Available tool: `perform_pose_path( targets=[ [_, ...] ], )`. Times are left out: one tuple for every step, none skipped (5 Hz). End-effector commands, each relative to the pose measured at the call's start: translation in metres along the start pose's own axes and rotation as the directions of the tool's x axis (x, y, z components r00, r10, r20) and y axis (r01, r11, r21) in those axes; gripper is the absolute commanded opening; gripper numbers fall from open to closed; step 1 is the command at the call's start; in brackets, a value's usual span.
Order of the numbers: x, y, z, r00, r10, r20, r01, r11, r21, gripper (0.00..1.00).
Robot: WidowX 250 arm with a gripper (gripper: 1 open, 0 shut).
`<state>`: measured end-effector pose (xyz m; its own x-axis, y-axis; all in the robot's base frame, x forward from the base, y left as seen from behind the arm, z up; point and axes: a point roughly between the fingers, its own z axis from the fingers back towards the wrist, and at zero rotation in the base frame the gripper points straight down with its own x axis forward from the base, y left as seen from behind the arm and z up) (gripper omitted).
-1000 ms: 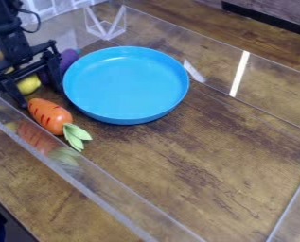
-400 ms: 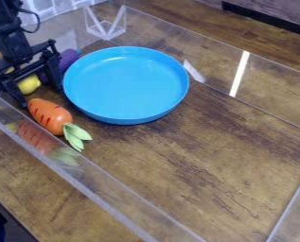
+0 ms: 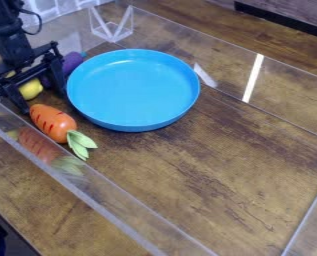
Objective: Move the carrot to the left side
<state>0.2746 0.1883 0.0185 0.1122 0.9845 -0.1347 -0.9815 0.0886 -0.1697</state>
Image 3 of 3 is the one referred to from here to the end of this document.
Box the purple toy eggplant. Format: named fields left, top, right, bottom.
left=39, top=51, right=87, bottom=88

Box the yellow toy lemon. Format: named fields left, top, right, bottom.
left=17, top=78, right=43, bottom=100

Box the clear acrylic corner bracket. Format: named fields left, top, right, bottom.
left=88, top=6, right=134, bottom=43

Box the clear acrylic front barrier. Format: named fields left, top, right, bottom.
left=0, top=103, right=218, bottom=256

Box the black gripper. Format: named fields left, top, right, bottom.
left=0, top=0, right=66, bottom=114

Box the blue round plate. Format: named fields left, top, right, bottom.
left=67, top=49, right=201, bottom=132

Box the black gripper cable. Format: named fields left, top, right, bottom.
left=17, top=7, right=43, bottom=36

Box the orange toy carrot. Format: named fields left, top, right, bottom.
left=30, top=104, right=98, bottom=161

